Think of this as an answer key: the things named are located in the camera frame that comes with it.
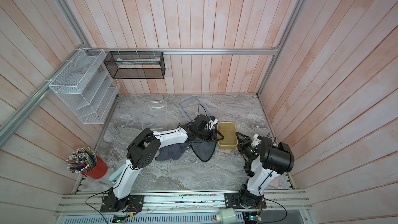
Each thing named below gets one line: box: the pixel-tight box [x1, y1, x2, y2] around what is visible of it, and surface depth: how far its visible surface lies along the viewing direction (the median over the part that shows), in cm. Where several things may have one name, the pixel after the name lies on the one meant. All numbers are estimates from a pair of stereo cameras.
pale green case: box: [108, 163, 126, 182], surface depth 80 cm
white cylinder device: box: [218, 207, 237, 224], surface depth 65 cm
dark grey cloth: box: [154, 142, 190, 161], surface depth 89 cm
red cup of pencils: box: [64, 146, 109, 180], surface depth 73 cm
